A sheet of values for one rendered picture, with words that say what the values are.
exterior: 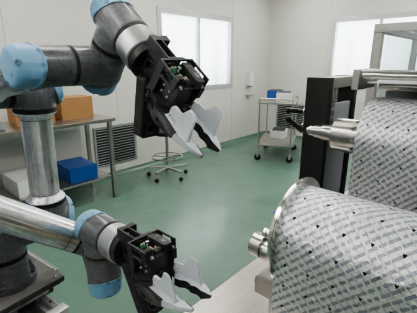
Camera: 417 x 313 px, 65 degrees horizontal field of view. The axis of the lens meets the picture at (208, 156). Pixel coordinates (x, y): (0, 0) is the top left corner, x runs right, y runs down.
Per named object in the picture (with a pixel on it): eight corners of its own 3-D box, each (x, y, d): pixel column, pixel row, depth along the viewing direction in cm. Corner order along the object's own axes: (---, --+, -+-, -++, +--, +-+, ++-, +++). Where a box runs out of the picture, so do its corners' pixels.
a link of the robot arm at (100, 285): (116, 269, 85) (113, 231, 82) (127, 295, 75) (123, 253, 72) (84, 277, 82) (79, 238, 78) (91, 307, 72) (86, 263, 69)
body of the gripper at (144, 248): (145, 256, 54) (106, 231, 62) (147, 299, 57) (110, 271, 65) (179, 238, 60) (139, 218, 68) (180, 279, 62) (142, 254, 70)
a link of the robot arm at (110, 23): (116, 27, 69) (130, -11, 64) (143, 62, 65) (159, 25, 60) (80, 23, 63) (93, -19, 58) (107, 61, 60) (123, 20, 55)
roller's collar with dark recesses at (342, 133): (340, 146, 67) (344, 115, 65) (371, 152, 63) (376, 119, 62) (327, 153, 63) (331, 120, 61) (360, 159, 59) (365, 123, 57)
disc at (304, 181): (326, 215, 53) (308, 154, 43) (329, 216, 53) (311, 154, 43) (285, 299, 47) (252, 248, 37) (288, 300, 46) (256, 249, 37)
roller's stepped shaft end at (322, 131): (309, 136, 69) (311, 121, 69) (338, 140, 66) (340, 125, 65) (303, 138, 67) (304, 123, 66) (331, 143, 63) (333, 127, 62)
